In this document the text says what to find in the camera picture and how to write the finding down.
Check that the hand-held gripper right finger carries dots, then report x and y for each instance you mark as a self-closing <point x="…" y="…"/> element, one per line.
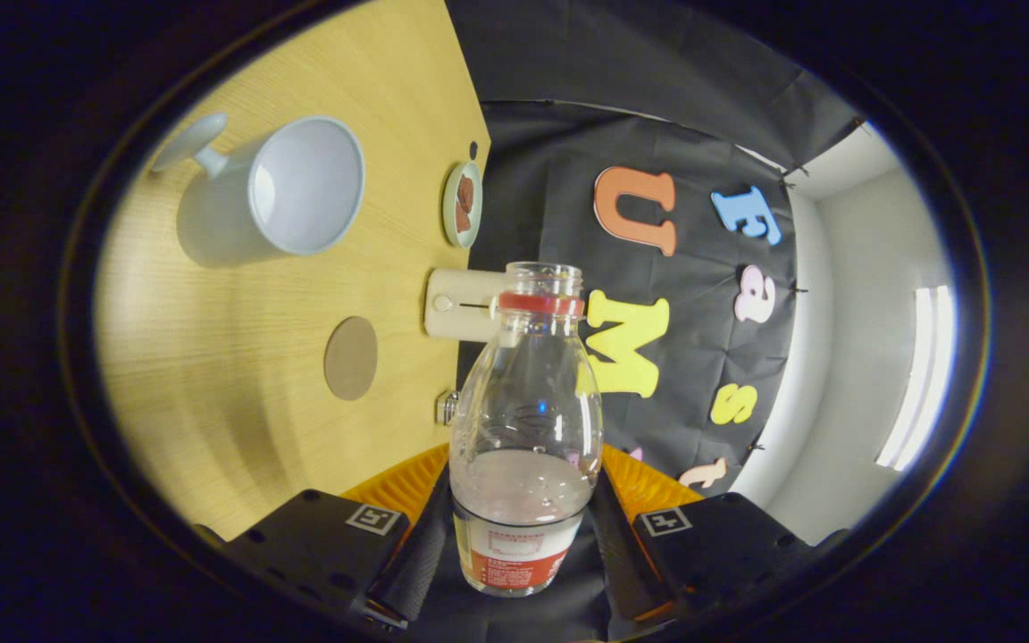
<point x="622" y="563"/>

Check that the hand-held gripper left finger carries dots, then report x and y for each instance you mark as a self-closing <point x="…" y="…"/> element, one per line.
<point x="416" y="554"/>

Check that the clear plastic juice bottle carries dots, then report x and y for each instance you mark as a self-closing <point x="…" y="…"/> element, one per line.
<point x="523" y="420"/>

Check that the round brown coaster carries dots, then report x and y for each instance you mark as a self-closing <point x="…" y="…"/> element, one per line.
<point x="351" y="358"/>

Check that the white cup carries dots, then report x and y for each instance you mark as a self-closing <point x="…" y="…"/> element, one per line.
<point x="300" y="187"/>

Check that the white toaster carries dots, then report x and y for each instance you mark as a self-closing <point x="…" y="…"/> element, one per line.
<point x="461" y="308"/>

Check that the wooden table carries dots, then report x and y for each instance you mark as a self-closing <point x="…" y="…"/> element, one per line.
<point x="238" y="357"/>

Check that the brown meat piece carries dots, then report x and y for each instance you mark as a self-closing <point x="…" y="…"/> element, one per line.
<point x="462" y="219"/>
<point x="465" y="192"/>

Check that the pale green plate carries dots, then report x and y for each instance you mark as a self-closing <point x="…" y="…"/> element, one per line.
<point x="449" y="205"/>

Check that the large ceiling light panel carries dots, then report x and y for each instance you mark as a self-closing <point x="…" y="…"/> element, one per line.
<point x="921" y="375"/>

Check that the black backdrop cloth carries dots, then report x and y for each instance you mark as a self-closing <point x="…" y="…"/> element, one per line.
<point x="550" y="134"/>

